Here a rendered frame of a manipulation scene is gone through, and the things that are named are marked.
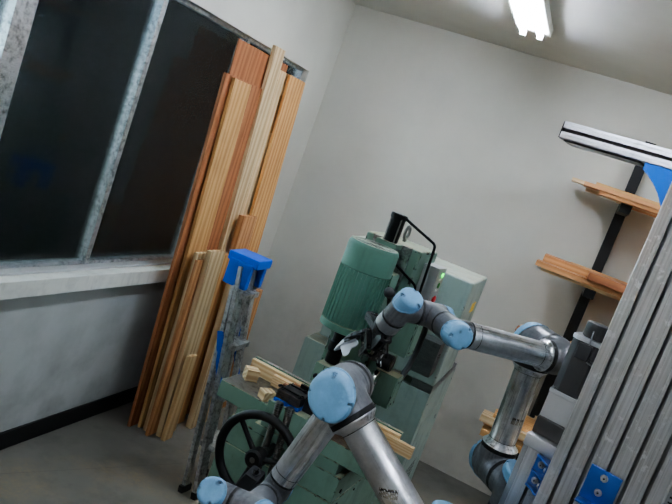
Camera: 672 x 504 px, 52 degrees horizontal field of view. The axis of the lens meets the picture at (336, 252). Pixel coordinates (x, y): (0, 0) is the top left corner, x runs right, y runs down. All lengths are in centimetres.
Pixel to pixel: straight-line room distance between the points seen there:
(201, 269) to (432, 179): 173
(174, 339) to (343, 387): 219
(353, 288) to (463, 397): 251
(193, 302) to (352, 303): 156
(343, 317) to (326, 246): 254
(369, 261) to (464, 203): 237
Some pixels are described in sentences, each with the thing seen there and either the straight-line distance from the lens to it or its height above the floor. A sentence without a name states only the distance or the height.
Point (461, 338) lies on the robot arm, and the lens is 187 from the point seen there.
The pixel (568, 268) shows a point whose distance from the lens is 409.
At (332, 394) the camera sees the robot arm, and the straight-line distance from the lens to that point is 158.
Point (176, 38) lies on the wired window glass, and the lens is 344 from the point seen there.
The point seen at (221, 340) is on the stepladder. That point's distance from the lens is 322.
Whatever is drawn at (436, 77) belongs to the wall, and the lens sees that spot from 466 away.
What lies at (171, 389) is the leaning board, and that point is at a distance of 379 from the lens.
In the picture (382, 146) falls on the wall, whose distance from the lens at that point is 467.
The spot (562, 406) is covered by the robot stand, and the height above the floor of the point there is 135.
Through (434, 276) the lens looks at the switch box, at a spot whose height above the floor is 145.
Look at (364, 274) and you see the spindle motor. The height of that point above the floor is 141.
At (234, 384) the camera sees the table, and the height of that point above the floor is 90.
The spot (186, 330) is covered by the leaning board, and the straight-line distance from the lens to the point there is 369.
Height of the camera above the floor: 177
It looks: 8 degrees down
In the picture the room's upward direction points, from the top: 20 degrees clockwise
